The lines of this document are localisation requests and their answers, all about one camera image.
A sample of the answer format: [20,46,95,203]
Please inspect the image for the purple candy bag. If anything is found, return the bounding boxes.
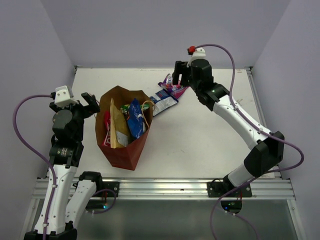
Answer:
[158,73,188,99]

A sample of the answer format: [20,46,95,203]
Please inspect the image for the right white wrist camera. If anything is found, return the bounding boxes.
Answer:
[187,46,206,67]

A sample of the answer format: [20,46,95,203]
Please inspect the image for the pink Real chips bag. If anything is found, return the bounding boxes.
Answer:
[102,111,111,148]

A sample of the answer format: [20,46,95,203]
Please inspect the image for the tan popcorn chips bag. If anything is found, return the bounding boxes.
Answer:
[110,98,130,149]

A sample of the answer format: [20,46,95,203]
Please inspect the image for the small dark blue snack bag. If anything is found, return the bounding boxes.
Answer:
[149,89,179,117]

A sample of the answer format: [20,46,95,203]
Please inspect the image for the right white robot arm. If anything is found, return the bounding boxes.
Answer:
[172,59,285,197]

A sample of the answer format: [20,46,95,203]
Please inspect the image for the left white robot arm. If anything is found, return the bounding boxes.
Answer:
[24,90,104,240]

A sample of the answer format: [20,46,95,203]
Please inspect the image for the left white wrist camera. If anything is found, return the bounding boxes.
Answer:
[54,85,79,108]

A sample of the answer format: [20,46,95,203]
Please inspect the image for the aluminium mounting rail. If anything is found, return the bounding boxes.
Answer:
[34,177,293,200]

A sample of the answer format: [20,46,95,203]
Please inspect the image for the red paper bag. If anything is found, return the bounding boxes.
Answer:
[95,86,155,171]

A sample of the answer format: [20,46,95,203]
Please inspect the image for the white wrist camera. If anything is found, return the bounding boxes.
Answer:
[187,46,206,67]
[54,85,79,108]

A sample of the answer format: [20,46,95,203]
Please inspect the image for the green snack bag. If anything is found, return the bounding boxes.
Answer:
[120,103,151,112]

